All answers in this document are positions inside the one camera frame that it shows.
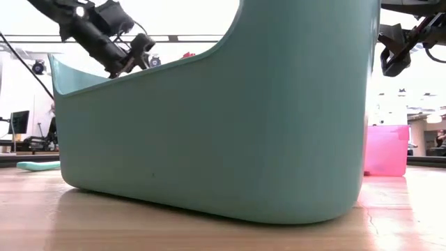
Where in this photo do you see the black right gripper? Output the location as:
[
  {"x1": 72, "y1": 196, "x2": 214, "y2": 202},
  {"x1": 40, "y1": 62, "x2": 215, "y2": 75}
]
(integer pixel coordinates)
[{"x1": 378, "y1": 13, "x2": 446, "y2": 78}]

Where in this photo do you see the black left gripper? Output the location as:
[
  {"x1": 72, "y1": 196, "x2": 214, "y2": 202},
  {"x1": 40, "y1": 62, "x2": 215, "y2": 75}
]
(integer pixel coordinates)
[{"x1": 69, "y1": 15, "x2": 157, "y2": 79}]

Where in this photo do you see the teal green plastic bin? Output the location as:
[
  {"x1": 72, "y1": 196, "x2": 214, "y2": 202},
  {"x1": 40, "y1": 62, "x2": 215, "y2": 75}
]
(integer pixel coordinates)
[{"x1": 47, "y1": 0, "x2": 381, "y2": 225}]

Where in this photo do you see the pink plastic tray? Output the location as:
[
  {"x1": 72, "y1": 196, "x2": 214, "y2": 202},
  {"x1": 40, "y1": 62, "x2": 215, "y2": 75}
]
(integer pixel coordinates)
[{"x1": 364, "y1": 125, "x2": 410, "y2": 177}]

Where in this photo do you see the green handled spoon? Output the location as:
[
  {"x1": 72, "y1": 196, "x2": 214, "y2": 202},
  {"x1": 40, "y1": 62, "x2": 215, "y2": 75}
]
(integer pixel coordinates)
[{"x1": 16, "y1": 160, "x2": 61, "y2": 172}]

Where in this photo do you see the black background equipment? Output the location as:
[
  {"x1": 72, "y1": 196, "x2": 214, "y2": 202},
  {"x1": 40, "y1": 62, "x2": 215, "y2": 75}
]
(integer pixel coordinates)
[{"x1": 24, "y1": 116, "x2": 59, "y2": 151}]

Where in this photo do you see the black monitor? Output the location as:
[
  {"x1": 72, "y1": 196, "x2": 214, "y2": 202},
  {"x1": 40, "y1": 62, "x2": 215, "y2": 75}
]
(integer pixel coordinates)
[{"x1": 8, "y1": 110, "x2": 31, "y2": 135}]

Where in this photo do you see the black overhead rail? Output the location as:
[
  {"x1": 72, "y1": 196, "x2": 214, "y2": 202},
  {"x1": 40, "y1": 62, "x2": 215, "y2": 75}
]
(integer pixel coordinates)
[{"x1": 0, "y1": 34, "x2": 224, "y2": 44}]

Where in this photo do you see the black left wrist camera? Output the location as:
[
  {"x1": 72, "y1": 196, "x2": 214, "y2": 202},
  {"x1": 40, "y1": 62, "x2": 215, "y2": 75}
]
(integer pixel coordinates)
[{"x1": 91, "y1": 0, "x2": 136, "y2": 36}]

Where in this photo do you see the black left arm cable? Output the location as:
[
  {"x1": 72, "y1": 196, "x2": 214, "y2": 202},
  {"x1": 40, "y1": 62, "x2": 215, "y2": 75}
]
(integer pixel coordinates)
[{"x1": 0, "y1": 32, "x2": 56, "y2": 101}]

